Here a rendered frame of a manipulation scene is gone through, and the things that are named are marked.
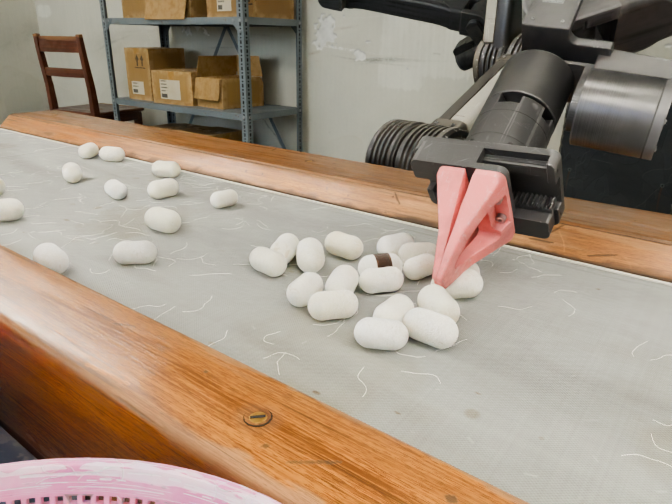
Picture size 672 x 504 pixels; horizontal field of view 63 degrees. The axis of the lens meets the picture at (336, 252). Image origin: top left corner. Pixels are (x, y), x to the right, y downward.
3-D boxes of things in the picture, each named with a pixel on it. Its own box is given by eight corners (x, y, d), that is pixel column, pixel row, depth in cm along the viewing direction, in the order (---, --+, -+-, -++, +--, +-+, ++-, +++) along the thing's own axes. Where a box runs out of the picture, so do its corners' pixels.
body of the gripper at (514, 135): (552, 171, 34) (586, 91, 37) (409, 152, 40) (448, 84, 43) (557, 232, 39) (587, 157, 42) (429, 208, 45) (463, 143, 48)
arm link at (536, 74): (506, 91, 48) (507, 36, 44) (588, 105, 45) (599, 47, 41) (477, 147, 46) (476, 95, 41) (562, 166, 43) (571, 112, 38)
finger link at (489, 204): (462, 263, 33) (515, 150, 36) (362, 240, 37) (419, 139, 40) (480, 318, 38) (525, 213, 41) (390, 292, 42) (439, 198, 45)
